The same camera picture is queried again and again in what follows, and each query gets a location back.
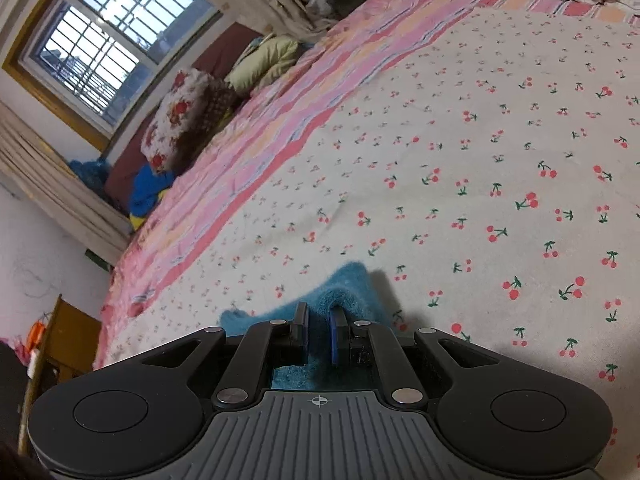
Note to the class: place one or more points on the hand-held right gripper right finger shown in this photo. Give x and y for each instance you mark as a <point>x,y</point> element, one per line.
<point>336,335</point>

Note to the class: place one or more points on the orange object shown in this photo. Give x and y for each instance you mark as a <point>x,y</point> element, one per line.
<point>37,332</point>

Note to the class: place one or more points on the yellow-green pillow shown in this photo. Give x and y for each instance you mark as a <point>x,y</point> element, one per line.
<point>265,60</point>

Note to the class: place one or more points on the blue patterned cloth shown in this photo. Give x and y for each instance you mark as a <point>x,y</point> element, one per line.
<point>90,175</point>

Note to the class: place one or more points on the blue and yellow cloth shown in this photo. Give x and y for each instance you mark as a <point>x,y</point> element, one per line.
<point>147,190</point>

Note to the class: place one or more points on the red floral pillow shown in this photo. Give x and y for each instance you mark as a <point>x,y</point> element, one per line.
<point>175,110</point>

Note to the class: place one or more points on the cherry print bed sheet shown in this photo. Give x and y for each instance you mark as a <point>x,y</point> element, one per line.
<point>450,110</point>

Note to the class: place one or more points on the teal knitted sweater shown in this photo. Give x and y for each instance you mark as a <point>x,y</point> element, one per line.
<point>350,285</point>

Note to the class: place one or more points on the barred window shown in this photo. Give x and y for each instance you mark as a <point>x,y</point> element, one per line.
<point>105,45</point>

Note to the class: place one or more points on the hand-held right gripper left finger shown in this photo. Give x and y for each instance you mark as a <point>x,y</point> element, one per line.
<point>300,332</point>

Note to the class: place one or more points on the wooden cabinet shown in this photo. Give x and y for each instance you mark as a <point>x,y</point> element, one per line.
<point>70,340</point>

